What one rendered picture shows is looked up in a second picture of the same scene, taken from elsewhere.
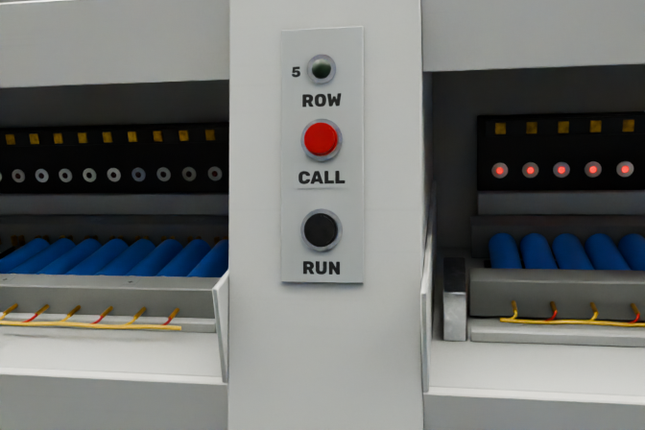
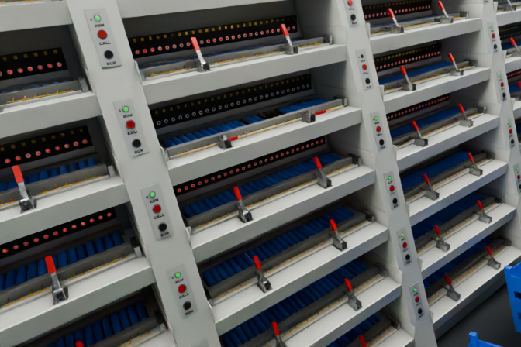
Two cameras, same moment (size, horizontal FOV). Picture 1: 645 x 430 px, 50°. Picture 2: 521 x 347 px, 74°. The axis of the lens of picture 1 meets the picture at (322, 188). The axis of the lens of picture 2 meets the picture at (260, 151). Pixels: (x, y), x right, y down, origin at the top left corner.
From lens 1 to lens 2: 98 cm
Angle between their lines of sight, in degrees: 38
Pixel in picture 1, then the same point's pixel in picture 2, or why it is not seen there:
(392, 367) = (379, 99)
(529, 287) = not seen: hidden behind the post
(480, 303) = not seen: hidden behind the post
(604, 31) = (388, 46)
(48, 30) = (319, 55)
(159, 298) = (334, 103)
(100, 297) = (325, 106)
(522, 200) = not seen: hidden behind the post
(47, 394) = (336, 119)
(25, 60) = (315, 62)
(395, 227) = (374, 78)
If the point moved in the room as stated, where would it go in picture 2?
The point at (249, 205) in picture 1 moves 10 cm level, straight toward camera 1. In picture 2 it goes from (357, 80) to (388, 70)
